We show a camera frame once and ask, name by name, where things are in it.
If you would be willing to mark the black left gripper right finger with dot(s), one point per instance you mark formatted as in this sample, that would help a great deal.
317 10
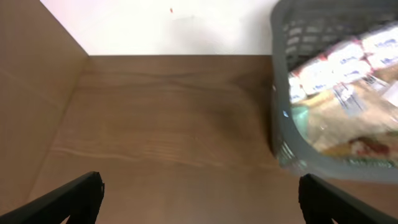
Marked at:
323 203

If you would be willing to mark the brown cardboard panel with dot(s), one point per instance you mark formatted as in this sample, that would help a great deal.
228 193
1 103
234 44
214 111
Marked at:
40 64

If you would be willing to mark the beige paper pouch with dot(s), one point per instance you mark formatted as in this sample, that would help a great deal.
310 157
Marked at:
355 119

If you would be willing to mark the Kleenex tissue multipack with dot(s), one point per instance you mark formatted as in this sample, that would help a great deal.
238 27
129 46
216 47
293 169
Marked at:
345 62

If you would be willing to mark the grey plastic lattice basket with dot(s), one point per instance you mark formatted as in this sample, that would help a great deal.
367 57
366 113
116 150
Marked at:
300 31

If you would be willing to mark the mint green wipes packet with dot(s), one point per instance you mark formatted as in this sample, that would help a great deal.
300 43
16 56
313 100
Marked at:
300 118

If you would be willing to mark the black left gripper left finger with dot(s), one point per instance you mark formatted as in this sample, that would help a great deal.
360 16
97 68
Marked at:
78 201

